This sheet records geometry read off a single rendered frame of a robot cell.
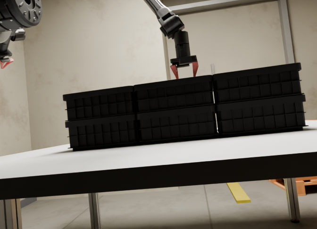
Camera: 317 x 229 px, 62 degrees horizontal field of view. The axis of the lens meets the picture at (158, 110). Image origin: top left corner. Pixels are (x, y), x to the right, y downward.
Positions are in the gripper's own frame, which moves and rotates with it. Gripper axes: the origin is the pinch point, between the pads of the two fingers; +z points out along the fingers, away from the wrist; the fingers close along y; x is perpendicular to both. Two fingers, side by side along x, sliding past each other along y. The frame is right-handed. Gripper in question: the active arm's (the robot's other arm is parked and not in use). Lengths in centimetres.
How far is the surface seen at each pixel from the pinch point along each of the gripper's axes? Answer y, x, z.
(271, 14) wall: -105, -289, -126
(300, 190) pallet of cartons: -77, -158, 87
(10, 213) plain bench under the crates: 78, 8, 46
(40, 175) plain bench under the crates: 23, 61, 23
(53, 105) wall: 183, -190, -24
